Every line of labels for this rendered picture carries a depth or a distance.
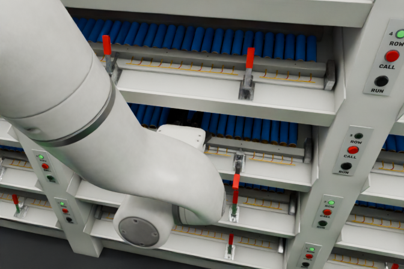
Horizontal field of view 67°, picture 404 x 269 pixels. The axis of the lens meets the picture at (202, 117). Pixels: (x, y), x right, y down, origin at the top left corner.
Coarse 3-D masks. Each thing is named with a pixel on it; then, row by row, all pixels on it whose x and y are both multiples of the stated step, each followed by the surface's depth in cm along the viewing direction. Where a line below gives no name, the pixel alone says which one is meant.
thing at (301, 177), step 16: (304, 128) 72; (288, 144) 70; (304, 144) 69; (224, 160) 70; (256, 160) 69; (272, 160) 69; (304, 160) 67; (224, 176) 70; (240, 176) 68; (256, 176) 67; (272, 176) 67; (288, 176) 67; (304, 176) 66
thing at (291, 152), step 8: (152, 128) 72; (208, 144) 70; (216, 144) 69; (224, 144) 69; (232, 144) 69; (240, 144) 69; (248, 144) 69; (256, 144) 68; (264, 144) 68; (256, 152) 69; (264, 152) 68; (272, 152) 67; (280, 152) 67; (288, 152) 67; (296, 152) 67; (264, 160) 68
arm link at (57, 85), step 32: (0, 0) 17; (32, 0) 19; (0, 32) 17; (32, 32) 19; (64, 32) 21; (0, 64) 18; (32, 64) 20; (64, 64) 22; (96, 64) 25; (0, 96) 20; (32, 96) 21; (64, 96) 23; (96, 96) 25; (32, 128) 25; (64, 128) 25
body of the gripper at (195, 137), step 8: (160, 128) 64; (168, 128) 63; (176, 128) 63; (184, 128) 63; (192, 128) 64; (200, 128) 64; (176, 136) 60; (184, 136) 61; (192, 136) 61; (200, 136) 61; (192, 144) 59; (200, 144) 60
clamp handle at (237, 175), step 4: (240, 160) 66; (236, 164) 67; (240, 164) 66; (236, 168) 66; (236, 172) 65; (236, 176) 64; (236, 180) 63; (236, 184) 62; (232, 188) 62; (236, 188) 62
